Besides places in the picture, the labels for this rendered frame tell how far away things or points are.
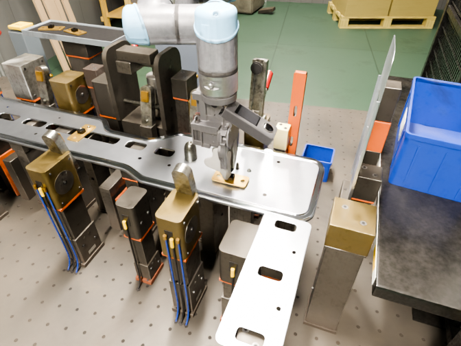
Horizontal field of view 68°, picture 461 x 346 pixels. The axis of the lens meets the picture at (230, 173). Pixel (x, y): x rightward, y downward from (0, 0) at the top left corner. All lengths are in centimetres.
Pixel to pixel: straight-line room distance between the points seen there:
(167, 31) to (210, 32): 13
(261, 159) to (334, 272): 32
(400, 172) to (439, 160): 8
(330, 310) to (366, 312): 15
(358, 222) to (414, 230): 12
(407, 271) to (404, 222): 12
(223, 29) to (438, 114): 66
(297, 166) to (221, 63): 35
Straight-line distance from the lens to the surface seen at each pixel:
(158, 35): 73
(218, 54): 62
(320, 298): 84
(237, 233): 71
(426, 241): 73
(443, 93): 105
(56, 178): 89
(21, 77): 131
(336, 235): 67
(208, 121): 71
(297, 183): 81
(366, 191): 76
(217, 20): 61
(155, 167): 86
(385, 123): 87
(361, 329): 97
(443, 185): 82
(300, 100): 87
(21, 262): 118
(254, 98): 90
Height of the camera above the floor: 152
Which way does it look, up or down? 39 degrees down
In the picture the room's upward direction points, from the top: straight up
